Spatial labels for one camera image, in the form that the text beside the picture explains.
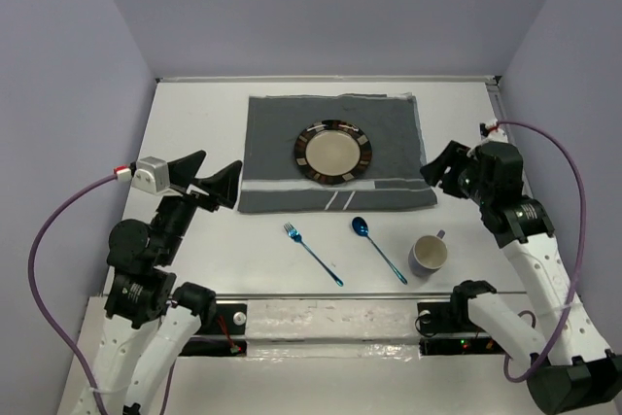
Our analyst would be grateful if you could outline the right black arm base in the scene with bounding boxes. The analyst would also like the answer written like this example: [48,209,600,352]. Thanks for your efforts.
[414,301,503,357]

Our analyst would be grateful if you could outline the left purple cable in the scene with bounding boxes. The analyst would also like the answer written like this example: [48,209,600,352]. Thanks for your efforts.
[27,174,174,415]

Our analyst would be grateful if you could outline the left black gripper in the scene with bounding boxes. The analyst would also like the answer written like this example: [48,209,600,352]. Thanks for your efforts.
[154,148,244,261]

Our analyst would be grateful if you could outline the purple ceramic mug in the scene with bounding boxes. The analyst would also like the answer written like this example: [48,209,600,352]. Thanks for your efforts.
[408,230,448,278]

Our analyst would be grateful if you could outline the blue metal fork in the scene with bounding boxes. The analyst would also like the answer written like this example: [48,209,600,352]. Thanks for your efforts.
[284,223,344,287]

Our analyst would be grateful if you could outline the blue metal spoon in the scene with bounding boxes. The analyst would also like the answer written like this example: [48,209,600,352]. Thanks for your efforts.
[351,216,408,285]

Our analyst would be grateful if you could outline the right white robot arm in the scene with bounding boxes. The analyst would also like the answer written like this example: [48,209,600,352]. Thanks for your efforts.
[421,141,621,414]

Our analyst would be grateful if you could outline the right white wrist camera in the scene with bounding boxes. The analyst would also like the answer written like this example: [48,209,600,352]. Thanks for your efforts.
[479,120,506,143]

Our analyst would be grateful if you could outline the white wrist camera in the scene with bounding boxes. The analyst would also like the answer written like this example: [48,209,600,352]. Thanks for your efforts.
[479,120,506,143]
[114,156,171,195]

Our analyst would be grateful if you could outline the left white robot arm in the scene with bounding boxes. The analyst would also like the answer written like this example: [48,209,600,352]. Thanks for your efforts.
[73,150,243,414]

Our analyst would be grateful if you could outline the dark rimmed dinner plate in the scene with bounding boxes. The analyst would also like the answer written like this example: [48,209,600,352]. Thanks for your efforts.
[293,120,373,186]

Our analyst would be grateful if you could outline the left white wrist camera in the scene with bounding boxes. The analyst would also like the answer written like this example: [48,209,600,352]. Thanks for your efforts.
[114,156,171,195]

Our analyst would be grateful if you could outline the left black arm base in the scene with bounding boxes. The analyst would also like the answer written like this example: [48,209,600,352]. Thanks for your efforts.
[181,302,248,358]

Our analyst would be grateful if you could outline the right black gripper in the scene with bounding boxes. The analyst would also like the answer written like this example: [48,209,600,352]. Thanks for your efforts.
[417,138,491,204]

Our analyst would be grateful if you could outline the grey striped cloth placemat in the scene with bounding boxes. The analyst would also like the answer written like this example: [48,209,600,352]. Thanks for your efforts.
[238,93,437,215]

